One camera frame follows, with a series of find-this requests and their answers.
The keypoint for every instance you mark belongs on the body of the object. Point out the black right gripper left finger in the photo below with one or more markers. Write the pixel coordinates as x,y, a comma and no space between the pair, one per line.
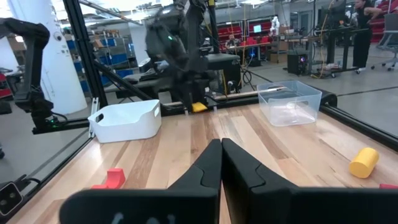
199,186

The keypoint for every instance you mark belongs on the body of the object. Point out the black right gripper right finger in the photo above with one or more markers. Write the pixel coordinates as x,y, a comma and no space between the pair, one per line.
248,193

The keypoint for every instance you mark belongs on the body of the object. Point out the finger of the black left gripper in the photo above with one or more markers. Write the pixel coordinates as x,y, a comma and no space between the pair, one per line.
187,100
208,98

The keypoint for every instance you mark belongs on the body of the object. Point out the yellow cube block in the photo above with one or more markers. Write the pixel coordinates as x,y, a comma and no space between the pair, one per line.
199,107

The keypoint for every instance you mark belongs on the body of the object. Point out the orange arch block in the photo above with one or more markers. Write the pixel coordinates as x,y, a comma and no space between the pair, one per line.
115,179

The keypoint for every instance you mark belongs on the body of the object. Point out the yellow cylinder block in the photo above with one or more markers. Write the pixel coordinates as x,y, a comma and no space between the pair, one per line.
363,163

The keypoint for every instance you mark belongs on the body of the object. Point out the red cube block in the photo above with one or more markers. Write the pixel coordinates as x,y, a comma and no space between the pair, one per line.
388,186

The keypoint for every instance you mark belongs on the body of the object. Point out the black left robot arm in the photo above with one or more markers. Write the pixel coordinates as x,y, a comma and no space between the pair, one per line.
192,31

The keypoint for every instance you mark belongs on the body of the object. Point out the person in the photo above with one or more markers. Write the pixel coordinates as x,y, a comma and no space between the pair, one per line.
232,41
362,40

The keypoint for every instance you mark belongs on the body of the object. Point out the red storage shelving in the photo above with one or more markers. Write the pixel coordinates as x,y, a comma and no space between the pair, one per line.
230,31

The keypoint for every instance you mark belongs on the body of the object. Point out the white plastic bin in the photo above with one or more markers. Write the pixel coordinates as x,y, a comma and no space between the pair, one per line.
124,127

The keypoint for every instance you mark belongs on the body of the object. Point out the cardboard box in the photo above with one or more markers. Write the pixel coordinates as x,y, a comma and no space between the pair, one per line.
278,57

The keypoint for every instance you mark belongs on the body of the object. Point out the clear plastic bin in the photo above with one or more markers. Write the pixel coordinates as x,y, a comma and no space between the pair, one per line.
289,115

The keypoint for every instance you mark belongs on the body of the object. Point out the shelf with blue bins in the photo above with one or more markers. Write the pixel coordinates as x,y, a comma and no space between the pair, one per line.
115,59

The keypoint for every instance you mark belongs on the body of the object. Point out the small black computer tower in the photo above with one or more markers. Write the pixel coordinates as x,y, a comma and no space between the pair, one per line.
295,63

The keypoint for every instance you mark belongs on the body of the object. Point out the white humanoid figure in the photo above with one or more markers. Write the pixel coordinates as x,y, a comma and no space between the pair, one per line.
275,26

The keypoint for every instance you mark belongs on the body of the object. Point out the white round pillar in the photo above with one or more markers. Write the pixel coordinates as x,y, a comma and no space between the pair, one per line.
62,62

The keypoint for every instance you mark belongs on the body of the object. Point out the black standing desk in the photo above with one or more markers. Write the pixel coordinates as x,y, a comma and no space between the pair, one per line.
332,43

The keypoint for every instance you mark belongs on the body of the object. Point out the black computer monitor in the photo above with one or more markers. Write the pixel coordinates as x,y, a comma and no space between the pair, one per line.
335,12

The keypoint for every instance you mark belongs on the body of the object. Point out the grey office chair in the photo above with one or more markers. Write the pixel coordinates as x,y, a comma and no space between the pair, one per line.
390,31

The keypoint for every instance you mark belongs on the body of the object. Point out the black aluminium table frame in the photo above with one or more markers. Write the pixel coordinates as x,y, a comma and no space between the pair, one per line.
84,46

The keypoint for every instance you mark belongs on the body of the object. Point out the small black camera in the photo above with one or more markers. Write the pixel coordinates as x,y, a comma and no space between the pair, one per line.
9,199

